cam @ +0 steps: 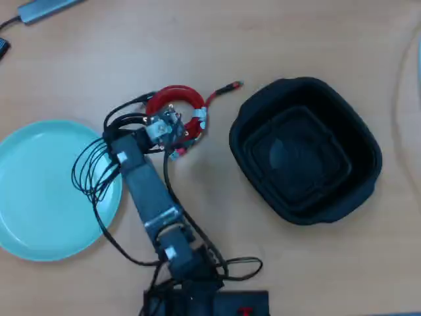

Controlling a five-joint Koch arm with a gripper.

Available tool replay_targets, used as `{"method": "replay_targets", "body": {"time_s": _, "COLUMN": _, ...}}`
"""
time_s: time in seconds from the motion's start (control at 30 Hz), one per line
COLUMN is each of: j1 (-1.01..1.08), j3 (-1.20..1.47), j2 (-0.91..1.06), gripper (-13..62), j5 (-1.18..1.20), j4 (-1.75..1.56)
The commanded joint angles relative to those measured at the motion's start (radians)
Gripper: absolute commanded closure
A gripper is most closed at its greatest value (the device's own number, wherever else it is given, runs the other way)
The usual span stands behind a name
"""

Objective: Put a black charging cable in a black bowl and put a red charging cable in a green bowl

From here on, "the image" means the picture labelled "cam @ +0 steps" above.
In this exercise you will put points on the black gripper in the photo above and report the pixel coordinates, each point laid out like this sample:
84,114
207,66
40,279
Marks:
131,136

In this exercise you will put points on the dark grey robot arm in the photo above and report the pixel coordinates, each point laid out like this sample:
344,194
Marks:
148,187

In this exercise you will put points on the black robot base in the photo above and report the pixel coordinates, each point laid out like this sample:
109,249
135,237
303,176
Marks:
230,303

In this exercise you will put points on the black square bowl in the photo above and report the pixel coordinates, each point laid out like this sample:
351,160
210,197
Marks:
296,154

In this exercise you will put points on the light blue plate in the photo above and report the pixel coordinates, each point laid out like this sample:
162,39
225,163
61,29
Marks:
42,197

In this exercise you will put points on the grey usb hub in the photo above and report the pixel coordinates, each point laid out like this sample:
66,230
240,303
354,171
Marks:
42,11

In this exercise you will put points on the black ribbed device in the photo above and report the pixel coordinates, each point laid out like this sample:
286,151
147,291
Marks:
3,47

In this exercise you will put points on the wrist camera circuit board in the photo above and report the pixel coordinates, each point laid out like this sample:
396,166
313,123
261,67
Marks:
161,130

